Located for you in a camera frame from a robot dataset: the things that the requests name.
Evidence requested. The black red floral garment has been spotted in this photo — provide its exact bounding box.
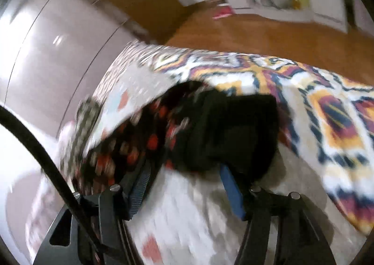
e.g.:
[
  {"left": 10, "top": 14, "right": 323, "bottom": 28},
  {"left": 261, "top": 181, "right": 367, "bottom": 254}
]
[{"left": 73, "top": 81, "right": 280, "bottom": 195}]

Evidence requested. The colourful ikat bed sheet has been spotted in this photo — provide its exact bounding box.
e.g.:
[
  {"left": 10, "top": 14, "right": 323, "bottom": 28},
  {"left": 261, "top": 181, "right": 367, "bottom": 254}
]
[{"left": 137, "top": 45, "right": 373, "bottom": 235}]

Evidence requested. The olive cloud pattern bolster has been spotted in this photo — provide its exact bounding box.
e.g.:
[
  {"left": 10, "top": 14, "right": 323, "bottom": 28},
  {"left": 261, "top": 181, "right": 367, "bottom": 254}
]
[{"left": 59, "top": 97, "right": 101, "bottom": 179}]

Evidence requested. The pink wardrobe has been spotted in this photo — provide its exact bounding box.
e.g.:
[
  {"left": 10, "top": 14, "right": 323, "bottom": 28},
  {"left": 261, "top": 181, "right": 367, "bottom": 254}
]
[{"left": 1, "top": 0, "right": 149, "bottom": 136}]

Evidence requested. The black cable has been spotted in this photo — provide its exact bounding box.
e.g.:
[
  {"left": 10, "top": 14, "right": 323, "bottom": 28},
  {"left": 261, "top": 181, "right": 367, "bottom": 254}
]
[{"left": 0, "top": 105, "right": 124, "bottom": 265}]

